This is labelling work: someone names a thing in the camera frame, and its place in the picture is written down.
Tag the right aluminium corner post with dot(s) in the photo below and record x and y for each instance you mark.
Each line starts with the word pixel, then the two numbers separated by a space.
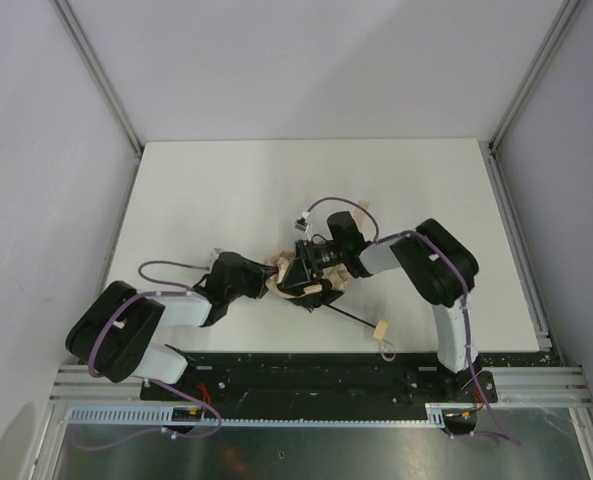
pixel 559 29

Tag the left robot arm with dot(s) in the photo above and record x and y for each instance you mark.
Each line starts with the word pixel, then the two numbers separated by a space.
pixel 114 337

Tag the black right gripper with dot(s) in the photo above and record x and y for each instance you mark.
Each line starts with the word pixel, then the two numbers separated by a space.
pixel 302 257

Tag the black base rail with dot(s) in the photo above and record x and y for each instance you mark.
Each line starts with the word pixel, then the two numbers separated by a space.
pixel 327 387

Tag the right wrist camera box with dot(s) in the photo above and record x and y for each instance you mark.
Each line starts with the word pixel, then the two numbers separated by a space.
pixel 302 224

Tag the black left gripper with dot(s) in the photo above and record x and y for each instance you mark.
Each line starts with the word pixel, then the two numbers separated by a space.
pixel 249 276

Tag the aluminium corner post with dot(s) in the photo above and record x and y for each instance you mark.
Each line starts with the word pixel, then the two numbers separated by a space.
pixel 74 29
pixel 559 29

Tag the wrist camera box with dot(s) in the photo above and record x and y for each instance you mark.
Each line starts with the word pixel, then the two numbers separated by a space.
pixel 215 254
pixel 302 224

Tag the left aluminium corner post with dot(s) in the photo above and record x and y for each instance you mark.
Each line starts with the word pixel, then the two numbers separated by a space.
pixel 74 29

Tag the beige folding umbrella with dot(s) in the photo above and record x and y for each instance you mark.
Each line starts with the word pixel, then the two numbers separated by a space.
pixel 340 264

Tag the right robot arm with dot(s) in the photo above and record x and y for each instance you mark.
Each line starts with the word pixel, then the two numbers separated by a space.
pixel 440 268

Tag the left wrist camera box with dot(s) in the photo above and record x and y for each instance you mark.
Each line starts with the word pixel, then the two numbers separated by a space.
pixel 215 254

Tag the grey slotted cable duct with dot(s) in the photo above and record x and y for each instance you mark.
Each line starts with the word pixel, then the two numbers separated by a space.
pixel 168 416

